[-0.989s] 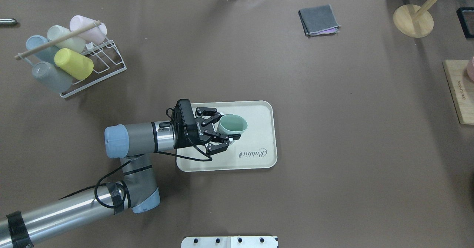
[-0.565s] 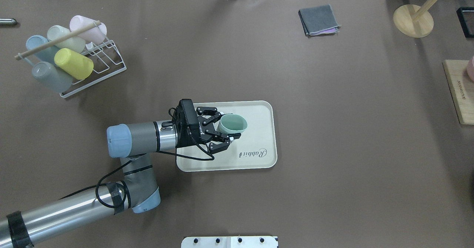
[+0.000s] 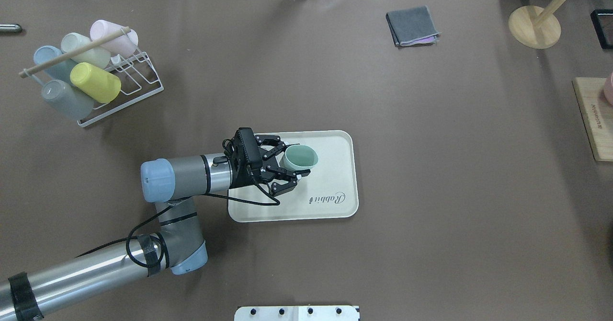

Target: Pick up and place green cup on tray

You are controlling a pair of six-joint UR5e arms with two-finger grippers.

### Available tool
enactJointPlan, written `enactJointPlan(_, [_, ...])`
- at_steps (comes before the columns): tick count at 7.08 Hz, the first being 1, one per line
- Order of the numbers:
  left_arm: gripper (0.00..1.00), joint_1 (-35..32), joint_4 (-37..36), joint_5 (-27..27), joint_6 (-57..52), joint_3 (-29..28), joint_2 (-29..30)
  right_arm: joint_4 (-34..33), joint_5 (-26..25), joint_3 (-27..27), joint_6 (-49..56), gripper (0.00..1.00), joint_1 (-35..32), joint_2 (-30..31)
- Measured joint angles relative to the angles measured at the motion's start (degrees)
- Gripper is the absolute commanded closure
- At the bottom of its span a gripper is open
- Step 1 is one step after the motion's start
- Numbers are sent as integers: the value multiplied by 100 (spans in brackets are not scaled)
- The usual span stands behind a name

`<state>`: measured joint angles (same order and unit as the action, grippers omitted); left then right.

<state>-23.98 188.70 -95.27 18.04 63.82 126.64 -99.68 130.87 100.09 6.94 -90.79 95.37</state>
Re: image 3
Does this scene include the bamboo cutting board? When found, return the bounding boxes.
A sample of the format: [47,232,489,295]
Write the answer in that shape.
[573,77,613,162]

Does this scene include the white cup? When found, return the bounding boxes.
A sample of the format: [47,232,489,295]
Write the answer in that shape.
[60,33,112,69]

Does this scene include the pink ribbed bowl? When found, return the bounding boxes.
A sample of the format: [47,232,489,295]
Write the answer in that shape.
[603,72,613,106]

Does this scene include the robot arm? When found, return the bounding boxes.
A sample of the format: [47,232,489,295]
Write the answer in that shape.
[1,127,313,321]

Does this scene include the yellow cup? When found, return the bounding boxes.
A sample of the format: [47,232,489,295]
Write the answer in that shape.
[69,62,121,103]

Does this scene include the cream rabbit tray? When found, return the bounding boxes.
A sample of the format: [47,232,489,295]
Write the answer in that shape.
[228,130,359,222]

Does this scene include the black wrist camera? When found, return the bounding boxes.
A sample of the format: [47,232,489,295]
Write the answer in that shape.
[222,127,263,175]

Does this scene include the grey cup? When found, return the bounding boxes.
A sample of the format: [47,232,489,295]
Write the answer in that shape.
[41,80,95,120]

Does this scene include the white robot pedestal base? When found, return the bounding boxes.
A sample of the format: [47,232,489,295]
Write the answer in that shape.
[234,305,361,321]

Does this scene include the white wire cup rack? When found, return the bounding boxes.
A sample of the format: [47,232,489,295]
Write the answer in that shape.
[19,20,164,127]

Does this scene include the blue cup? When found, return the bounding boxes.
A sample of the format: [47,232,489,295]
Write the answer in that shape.
[33,45,77,84]

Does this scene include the grey folded cloth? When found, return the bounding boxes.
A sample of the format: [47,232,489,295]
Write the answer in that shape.
[386,5,440,47]

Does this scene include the pink cup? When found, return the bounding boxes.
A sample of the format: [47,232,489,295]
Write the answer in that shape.
[90,20,139,57]

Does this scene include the green cup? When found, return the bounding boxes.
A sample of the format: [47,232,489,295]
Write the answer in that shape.
[280,144,319,171]

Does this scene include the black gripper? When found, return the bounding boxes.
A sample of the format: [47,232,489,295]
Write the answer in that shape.
[229,134,302,197]

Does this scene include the wooden mug tree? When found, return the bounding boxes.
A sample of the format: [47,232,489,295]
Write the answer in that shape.
[508,0,566,49]

